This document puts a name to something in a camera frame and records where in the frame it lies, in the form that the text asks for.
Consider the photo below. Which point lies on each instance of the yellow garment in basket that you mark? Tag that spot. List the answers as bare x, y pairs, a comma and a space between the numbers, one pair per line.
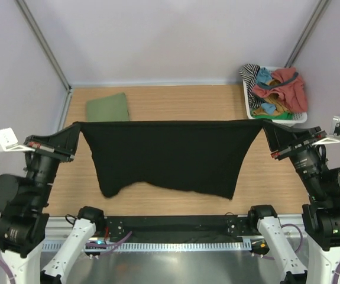
270, 104

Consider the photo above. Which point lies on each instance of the black tank top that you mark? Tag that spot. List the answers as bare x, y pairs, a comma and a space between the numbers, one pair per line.
191, 156

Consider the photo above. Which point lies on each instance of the left aluminium corner post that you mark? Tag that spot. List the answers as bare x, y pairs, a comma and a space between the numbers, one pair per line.
38, 34

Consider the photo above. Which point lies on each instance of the light blue tank top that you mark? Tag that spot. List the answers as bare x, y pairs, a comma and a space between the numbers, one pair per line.
263, 76

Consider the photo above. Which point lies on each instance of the aluminium corner post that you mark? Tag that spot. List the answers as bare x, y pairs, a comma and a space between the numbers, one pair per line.
38, 34
311, 24

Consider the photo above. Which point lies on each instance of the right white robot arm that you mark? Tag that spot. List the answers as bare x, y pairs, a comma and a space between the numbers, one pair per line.
321, 220

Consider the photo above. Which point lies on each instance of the white laundry basket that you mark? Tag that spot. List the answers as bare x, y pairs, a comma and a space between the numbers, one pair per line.
298, 118

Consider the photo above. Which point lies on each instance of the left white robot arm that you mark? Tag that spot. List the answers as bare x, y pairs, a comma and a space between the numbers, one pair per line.
22, 200

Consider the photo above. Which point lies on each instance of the striped tank top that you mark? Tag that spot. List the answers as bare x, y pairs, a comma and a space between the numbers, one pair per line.
248, 73

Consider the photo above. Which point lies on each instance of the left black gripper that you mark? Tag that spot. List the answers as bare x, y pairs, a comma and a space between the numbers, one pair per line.
62, 144

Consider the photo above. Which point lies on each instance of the right aluminium corner post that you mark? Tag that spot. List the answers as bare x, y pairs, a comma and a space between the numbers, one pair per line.
311, 24

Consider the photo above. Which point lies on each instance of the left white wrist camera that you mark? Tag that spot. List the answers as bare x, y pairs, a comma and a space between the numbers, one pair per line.
9, 142

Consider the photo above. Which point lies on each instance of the green tank top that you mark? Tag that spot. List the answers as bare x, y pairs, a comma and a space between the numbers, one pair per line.
108, 109

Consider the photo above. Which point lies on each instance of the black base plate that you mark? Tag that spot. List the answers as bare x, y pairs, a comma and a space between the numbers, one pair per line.
230, 224

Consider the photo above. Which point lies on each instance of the pink tank top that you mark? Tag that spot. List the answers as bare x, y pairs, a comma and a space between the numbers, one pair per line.
290, 90

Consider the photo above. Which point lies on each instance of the white slotted cable duct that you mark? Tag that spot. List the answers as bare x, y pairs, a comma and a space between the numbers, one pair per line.
54, 246

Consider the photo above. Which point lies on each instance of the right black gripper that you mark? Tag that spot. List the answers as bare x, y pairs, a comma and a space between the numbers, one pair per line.
279, 135

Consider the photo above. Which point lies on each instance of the bright green garment in basket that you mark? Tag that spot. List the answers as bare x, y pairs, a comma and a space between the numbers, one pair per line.
285, 116

